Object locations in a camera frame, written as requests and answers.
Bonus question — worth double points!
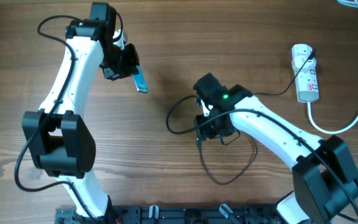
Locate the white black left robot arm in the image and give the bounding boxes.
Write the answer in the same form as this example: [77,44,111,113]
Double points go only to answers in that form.
[22,2,148,223]

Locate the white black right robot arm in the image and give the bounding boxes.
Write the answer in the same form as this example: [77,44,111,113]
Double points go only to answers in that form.
[193,73,358,223]

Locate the blue screen smartphone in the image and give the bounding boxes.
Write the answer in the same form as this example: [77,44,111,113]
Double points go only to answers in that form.
[132,66,149,93]

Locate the white usb charger adapter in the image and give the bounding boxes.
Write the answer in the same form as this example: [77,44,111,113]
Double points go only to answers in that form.
[291,55,316,73]

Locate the black usb charging cable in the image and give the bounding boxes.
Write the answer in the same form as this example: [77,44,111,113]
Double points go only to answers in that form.
[196,48,317,186]

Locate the white power strip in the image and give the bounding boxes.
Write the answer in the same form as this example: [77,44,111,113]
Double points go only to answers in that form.
[291,44,319,103]

